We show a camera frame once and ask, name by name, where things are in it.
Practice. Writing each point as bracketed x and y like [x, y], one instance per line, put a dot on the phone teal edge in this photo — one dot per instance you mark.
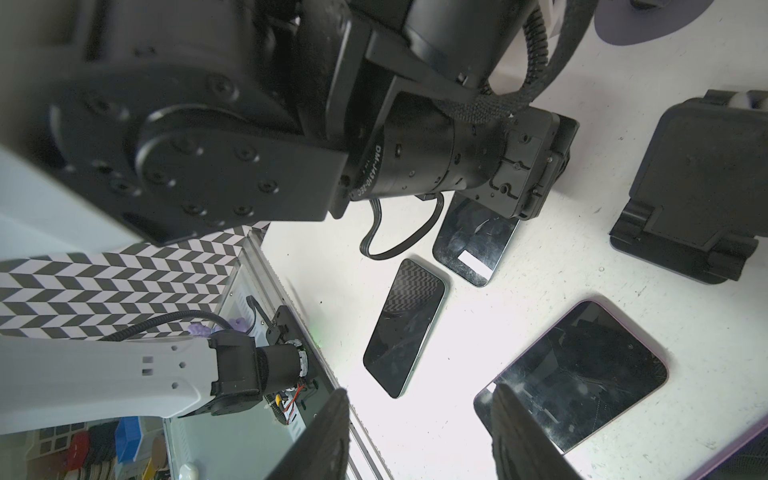
[472, 240]

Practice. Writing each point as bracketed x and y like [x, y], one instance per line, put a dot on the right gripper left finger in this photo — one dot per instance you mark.
[322, 450]

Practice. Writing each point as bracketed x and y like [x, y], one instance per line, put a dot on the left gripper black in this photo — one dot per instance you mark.
[535, 153]

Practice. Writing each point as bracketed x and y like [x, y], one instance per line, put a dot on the black centre stand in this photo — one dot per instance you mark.
[698, 204]

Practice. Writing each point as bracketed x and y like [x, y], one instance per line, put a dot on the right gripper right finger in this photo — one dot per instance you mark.
[520, 448]

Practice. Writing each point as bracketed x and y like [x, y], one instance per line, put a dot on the aluminium rail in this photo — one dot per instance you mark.
[365, 459]

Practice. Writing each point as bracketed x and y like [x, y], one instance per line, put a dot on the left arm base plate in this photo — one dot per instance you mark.
[280, 378]

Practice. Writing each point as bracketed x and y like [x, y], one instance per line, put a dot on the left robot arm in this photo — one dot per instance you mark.
[178, 119]

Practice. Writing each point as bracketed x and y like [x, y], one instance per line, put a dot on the grey round stand back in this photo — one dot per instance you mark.
[631, 22]

